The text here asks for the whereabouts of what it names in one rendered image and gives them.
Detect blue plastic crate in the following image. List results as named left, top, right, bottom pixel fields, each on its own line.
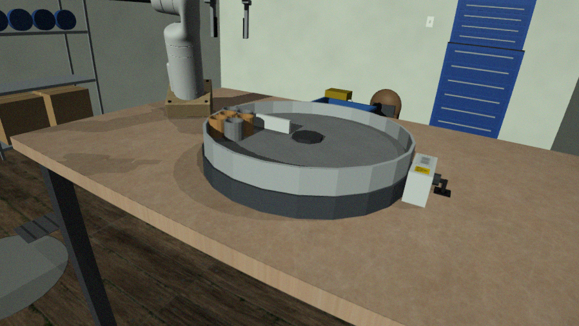
left=313, top=97, right=377, bottom=113

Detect bronze bushing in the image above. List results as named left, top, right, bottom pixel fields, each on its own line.
left=235, top=113, right=254, bottom=137
left=208, top=115, right=228, bottom=138
left=219, top=110, right=237, bottom=118

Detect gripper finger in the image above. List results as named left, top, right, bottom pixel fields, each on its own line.
left=242, top=0, right=251, bottom=39
left=204, top=0, right=217, bottom=37

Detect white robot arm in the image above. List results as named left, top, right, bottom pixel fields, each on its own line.
left=151, top=0, right=204, bottom=101

